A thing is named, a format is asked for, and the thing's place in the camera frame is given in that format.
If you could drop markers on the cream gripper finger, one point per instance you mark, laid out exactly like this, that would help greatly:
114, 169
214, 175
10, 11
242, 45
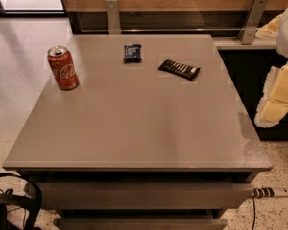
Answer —
273, 105
269, 30

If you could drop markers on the black rxbar chocolate bar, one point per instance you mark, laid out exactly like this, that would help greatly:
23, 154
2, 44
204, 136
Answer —
179, 69

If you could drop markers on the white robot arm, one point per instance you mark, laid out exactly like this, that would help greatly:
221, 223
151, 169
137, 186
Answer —
282, 36

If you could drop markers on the white power strip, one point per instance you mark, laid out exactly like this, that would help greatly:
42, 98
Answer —
269, 192

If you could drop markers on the blue snack packet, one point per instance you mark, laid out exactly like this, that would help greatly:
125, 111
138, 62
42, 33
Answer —
132, 53

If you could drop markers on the grey drawer cabinet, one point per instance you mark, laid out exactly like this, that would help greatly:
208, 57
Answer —
132, 123

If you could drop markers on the red coca-cola can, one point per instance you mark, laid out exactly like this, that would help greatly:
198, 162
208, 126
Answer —
62, 66

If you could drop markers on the upper grey drawer front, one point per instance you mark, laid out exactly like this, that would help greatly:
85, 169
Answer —
143, 196

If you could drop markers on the grey drawer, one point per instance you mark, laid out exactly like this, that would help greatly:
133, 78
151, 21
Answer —
143, 196
141, 224

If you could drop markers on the lower grey drawer front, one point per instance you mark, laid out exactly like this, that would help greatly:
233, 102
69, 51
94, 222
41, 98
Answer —
141, 224

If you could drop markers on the right metal bracket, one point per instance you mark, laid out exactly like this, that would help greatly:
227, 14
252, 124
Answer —
247, 33

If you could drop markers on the metal bracket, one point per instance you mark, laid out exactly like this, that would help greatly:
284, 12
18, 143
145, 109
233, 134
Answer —
247, 33
113, 17

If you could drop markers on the left metal bracket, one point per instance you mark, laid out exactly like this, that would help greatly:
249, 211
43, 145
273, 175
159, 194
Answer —
113, 17

